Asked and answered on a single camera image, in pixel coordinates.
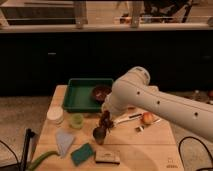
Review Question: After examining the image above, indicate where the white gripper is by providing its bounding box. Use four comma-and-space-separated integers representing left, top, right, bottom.
101, 95, 125, 117

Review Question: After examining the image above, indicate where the dark red grape bunch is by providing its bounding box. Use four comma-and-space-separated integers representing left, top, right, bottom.
99, 111, 114, 130

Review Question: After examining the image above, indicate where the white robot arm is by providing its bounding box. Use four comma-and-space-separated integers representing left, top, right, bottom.
103, 66, 213, 142

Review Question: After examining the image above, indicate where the small metal cup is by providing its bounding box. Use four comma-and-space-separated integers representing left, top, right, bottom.
93, 127, 106, 145

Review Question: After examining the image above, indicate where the light green paper cup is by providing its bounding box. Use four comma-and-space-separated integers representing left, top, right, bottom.
70, 113, 83, 129

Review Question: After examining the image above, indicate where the dark red bowl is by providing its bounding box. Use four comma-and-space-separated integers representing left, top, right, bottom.
91, 85, 111, 103

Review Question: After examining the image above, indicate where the black and white brush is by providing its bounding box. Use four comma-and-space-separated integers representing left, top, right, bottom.
113, 113, 142, 126

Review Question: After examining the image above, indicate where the red yellow apple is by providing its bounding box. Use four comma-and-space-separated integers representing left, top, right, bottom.
141, 112, 154, 125

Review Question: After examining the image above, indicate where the small metal clip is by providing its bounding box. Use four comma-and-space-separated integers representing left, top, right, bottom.
135, 125, 144, 132

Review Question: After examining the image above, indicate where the green plastic tray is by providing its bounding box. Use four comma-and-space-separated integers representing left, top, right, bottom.
62, 78, 113, 113

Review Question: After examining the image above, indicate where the brown cardboard box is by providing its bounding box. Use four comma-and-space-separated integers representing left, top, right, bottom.
95, 150, 120, 164

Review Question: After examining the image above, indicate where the white lidded container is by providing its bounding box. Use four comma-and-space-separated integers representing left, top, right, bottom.
47, 106, 64, 124

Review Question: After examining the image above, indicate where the light blue cloth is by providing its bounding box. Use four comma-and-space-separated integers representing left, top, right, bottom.
55, 129, 75, 157

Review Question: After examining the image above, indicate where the teal green sponge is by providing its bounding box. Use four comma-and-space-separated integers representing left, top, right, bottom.
71, 143, 94, 166

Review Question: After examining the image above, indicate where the black stand pole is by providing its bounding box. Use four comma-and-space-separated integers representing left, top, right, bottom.
20, 128, 35, 171

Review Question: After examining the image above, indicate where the green cucumber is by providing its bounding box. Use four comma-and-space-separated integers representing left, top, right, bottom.
27, 151, 59, 171

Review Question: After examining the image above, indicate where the black cable right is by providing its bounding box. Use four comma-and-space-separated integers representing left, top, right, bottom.
178, 136, 213, 171

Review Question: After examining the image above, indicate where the black cable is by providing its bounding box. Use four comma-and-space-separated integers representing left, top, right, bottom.
178, 136, 213, 171
0, 139, 22, 171

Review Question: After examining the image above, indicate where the black cable left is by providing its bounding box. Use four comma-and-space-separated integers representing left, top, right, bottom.
0, 139, 22, 171

